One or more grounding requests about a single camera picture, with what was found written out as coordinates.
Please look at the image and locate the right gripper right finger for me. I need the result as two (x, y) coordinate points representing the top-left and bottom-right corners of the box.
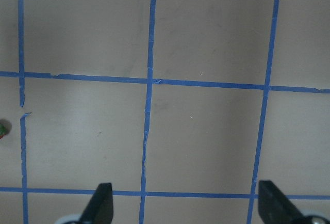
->
(258, 180), (304, 224)

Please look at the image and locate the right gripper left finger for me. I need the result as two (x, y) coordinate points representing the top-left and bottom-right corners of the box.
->
(77, 183), (114, 224)

